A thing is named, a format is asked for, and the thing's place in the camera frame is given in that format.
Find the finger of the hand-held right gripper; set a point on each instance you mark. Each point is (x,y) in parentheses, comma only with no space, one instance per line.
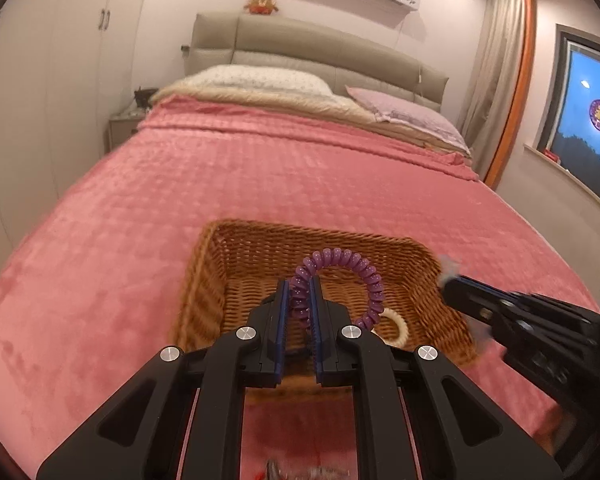
(480,286)
(472,307)

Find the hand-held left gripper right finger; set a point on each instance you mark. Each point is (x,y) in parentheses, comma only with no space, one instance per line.
(316,320)

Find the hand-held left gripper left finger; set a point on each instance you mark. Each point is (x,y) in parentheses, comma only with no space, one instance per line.
(281,320)

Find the brown wicker basket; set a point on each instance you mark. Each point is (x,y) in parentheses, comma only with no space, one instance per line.
(260,245)

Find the white window sill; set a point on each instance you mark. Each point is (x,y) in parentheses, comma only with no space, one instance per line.
(565,175)

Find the small red box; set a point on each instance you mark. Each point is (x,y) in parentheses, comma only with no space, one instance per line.
(552,156)

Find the pink quilted blanket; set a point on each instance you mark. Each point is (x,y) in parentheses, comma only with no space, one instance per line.
(230,175)

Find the pink pillow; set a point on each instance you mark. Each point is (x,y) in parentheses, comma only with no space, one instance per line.
(405,110)

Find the beige curtain with orange edge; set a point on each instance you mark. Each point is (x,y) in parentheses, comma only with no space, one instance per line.
(500,85)

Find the beige folded blanket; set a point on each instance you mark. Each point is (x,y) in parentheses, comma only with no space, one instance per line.
(330,105)

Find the dark framed window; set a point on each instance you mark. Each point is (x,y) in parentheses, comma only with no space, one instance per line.
(580,85)

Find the white patterned pillow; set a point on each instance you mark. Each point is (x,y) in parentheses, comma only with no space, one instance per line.
(260,77)

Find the grey nightstand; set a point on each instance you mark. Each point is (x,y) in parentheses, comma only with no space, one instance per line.
(125,127)

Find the dark object on nightstand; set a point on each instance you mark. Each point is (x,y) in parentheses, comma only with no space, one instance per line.
(145,97)

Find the grey padded headboard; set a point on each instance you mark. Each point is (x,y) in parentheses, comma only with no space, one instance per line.
(305,40)

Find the orange flower decoration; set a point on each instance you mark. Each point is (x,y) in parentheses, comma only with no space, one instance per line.
(261,5)

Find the white wardrobe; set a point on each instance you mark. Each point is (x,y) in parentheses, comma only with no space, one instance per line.
(55,85)

